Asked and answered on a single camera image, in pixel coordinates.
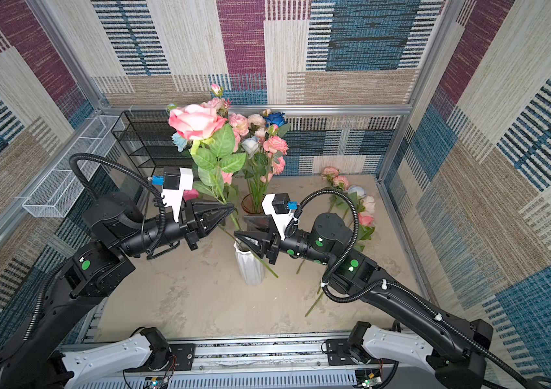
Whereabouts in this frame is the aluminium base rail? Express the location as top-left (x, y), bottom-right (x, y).
top-left (63, 323), bottom-right (447, 388)

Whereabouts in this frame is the pile of artificial flowers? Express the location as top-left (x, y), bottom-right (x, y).
top-left (304, 166), bottom-right (376, 317)

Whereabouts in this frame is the black wire mesh shelf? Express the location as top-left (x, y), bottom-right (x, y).
top-left (111, 109), bottom-right (224, 186)

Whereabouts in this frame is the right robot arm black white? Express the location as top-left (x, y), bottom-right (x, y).
top-left (234, 189), bottom-right (543, 388)

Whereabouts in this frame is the pink ribbed glass vase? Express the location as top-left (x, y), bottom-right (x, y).
top-left (241, 194), bottom-right (269, 231)

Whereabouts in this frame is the pink tulip stem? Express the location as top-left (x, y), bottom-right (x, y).
top-left (259, 173), bottom-right (274, 184)

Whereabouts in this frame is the white single rose stem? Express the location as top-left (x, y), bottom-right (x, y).
top-left (241, 137), bottom-right (260, 158)

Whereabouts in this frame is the pink rose tall stem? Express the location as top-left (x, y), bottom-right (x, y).
top-left (221, 171), bottom-right (233, 186)

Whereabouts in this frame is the pink cream rose stem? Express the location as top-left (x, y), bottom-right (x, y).
top-left (167, 103), bottom-right (280, 279)

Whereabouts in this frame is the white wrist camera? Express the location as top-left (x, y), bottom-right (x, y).
top-left (152, 167), bottom-right (194, 221)
top-left (262, 193), bottom-right (297, 239)

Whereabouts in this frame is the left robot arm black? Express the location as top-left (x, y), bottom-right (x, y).
top-left (0, 153), bottom-right (234, 388)

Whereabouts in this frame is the blue rose stem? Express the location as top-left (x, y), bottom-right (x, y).
top-left (264, 112), bottom-right (292, 139)

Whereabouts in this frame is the white ribbed ceramic vase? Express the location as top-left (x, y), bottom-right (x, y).
top-left (234, 242), bottom-right (265, 286)

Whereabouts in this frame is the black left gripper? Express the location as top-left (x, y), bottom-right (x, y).
top-left (120, 200), bottom-right (232, 263)

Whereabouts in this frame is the pink carnation spray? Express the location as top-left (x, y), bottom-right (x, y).
top-left (258, 133), bottom-right (289, 204)

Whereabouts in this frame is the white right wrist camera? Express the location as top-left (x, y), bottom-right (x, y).
top-left (262, 193), bottom-right (297, 239)

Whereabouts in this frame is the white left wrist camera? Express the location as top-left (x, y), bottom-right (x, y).
top-left (152, 167), bottom-right (194, 221)

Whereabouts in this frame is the magenta rose stem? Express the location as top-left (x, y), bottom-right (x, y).
top-left (183, 189), bottom-right (200, 202)

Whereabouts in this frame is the white wire mesh basket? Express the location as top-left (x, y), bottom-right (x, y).
top-left (22, 115), bottom-right (117, 218)

